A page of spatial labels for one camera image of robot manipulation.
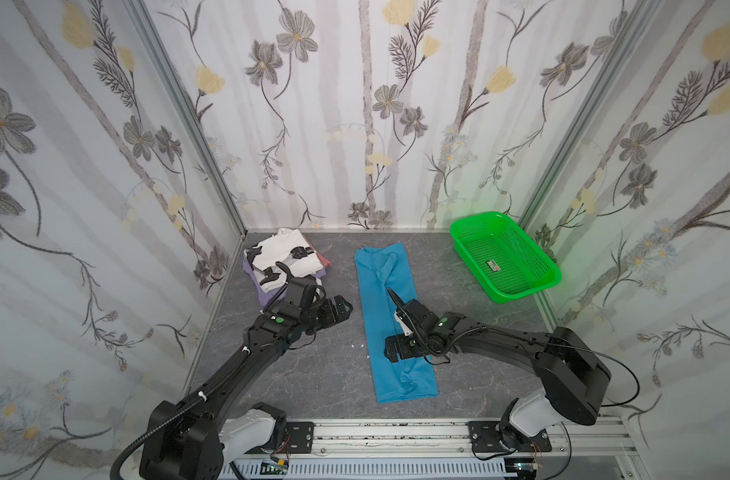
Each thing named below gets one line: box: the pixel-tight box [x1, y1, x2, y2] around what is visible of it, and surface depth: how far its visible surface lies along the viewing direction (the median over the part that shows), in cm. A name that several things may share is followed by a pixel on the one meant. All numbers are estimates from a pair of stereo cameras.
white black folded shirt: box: [243, 227, 323, 292], surface depth 107 cm
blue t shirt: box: [355, 243, 439, 404], surface depth 94 cm
